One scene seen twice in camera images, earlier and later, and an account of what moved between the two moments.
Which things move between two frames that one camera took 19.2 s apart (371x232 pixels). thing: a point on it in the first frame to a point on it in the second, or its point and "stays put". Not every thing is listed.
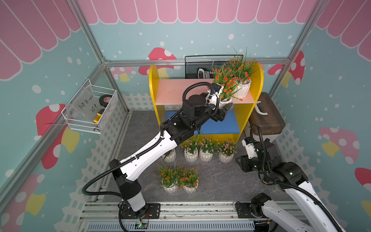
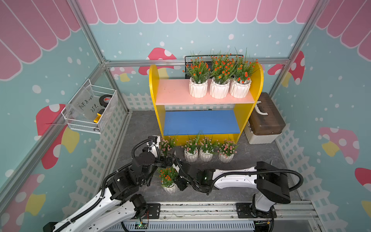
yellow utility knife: (99, 114) stays put
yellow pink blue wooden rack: (168, 95) stays put
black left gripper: (220, 114) to (170, 159)
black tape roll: (104, 99) stays put
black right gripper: (243, 164) to (178, 181)
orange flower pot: (231, 82) to (223, 67)
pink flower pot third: (206, 151) stays put
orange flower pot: (244, 67) stays put
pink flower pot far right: (227, 150) stays put
